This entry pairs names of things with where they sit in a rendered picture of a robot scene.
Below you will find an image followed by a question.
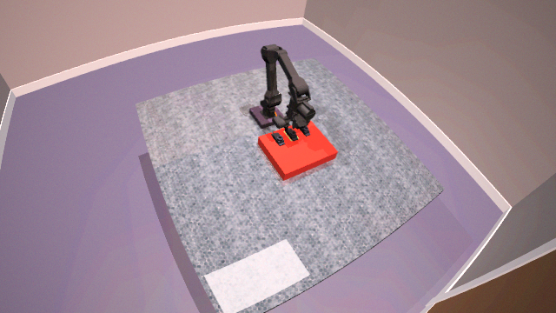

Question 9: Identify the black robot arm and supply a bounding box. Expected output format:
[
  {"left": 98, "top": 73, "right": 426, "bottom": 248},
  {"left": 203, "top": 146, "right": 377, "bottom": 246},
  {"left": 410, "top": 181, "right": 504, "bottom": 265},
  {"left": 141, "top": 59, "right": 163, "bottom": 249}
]
[{"left": 260, "top": 44, "right": 315, "bottom": 129}]

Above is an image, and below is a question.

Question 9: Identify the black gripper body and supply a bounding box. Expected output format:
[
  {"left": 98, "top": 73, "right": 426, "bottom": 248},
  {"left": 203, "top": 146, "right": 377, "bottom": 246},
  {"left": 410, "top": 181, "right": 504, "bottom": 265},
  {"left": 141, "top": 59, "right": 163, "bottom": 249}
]
[{"left": 272, "top": 104, "right": 300, "bottom": 129}]

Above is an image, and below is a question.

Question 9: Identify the dark grey micro servo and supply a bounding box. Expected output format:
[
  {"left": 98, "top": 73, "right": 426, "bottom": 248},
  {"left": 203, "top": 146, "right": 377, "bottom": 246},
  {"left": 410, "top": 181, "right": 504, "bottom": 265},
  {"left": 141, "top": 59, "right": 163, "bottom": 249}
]
[{"left": 286, "top": 128, "right": 299, "bottom": 141}]

